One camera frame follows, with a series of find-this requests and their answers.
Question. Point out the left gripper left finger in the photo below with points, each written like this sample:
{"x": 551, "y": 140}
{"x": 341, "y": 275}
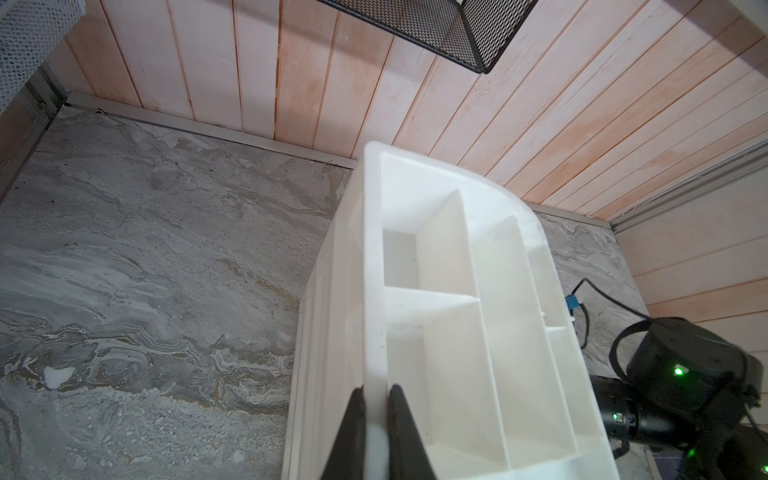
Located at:
{"x": 347, "y": 456}

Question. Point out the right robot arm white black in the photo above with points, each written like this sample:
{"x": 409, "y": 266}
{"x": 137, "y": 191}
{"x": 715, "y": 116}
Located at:
{"x": 678, "y": 385}

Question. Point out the white plastic drawer organizer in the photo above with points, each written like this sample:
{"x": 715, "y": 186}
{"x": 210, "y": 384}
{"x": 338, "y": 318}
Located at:
{"x": 439, "y": 280}

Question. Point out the black mesh wall basket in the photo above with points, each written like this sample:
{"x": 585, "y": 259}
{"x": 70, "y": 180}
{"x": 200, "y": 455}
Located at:
{"x": 473, "y": 33}

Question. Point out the white wire wall shelf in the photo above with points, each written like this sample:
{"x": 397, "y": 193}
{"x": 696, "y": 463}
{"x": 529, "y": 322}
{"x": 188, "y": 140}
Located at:
{"x": 30, "y": 29}

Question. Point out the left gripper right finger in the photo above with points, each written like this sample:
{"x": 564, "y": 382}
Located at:
{"x": 408, "y": 459}

